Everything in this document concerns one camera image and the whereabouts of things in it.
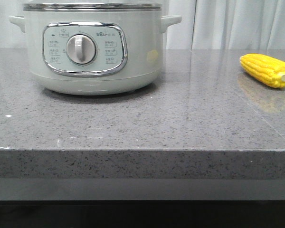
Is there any yellow corn cob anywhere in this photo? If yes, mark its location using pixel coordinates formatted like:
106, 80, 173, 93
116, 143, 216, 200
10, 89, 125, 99
240, 53, 285, 88

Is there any white pleated curtain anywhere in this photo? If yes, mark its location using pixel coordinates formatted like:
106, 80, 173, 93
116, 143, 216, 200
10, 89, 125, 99
0, 0, 285, 49

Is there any glass pot lid steel rim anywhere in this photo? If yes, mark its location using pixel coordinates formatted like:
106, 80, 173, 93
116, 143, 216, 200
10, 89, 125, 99
23, 2, 162, 11

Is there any pale green electric cooking pot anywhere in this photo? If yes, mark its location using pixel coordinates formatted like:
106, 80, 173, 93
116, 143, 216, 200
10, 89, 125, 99
9, 7, 181, 95

